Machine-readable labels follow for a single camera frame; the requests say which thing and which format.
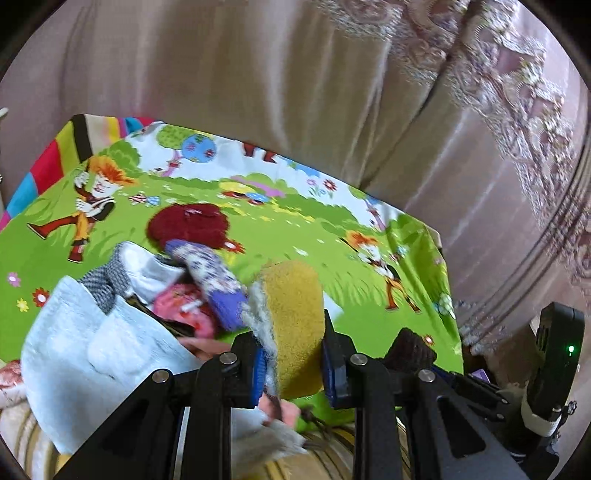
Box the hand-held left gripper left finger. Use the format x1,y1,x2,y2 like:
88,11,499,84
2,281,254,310
54,333,269,480

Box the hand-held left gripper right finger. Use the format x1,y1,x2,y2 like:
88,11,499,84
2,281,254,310
322,309,532,480

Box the green cartoon printed blanket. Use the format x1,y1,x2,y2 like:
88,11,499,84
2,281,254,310
0,113,465,416

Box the purple patterned knitted sock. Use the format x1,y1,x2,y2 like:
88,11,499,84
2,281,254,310
165,239,250,332

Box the houndstooth face mask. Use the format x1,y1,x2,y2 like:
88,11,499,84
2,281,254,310
78,242,139,315

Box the patterned lace curtain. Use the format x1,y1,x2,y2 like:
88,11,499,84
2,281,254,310
323,0,591,287

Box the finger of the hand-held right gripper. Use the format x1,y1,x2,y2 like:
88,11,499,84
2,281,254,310
436,369,520,423

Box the dark red fuzzy sock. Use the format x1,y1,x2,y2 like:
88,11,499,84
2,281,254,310
147,202,230,252

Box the beige curtain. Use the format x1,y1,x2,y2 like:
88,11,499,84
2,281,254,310
0,0,591,370

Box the yellow fuzzy sock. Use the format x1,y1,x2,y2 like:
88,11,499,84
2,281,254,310
242,259,326,400

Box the pink fabric item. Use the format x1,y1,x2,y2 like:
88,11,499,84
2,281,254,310
152,281,222,340

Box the white cloth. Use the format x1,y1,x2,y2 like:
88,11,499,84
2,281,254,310
124,242,188,305

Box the light blue cloth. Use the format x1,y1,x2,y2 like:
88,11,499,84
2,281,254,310
21,276,278,455

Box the dark brown knitted item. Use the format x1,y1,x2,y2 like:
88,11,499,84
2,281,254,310
383,328,438,374

